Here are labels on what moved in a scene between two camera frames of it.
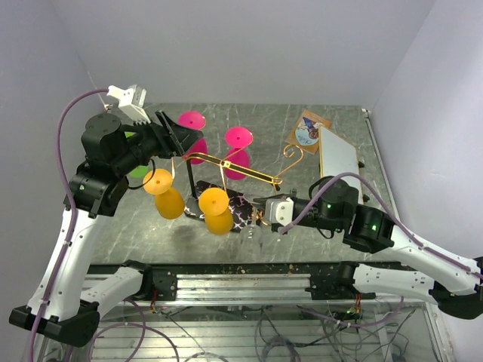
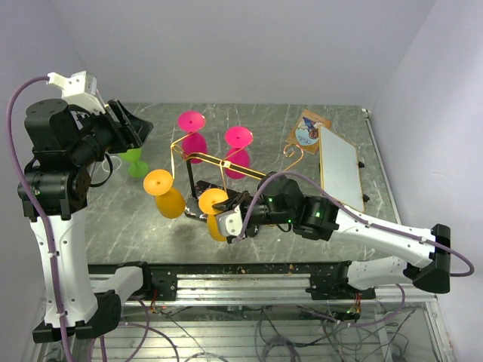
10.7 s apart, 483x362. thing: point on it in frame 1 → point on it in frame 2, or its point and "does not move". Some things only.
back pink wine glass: [196, 120] does not move
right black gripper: [261, 201] → [229, 204]
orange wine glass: [169, 203] does not move
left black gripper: [181, 139] → [136, 130]
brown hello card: [305, 134] does not move
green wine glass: [139, 170] does not move
